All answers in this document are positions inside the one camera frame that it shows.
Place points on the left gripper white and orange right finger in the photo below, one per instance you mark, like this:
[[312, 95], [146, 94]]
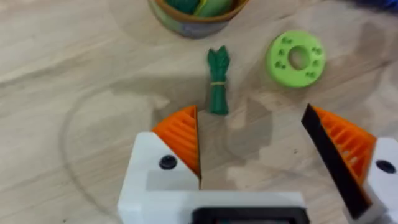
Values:
[[351, 149]]

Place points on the left gripper white and orange left finger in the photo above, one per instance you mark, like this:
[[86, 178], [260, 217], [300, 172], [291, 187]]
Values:
[[169, 149]]

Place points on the green toy asparagus bundle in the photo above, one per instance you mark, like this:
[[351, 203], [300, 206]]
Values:
[[218, 81]]

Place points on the green disc with holes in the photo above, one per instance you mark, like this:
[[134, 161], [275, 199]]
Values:
[[295, 59]]

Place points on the toy tub with vegetables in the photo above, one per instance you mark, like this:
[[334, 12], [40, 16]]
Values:
[[196, 14]]

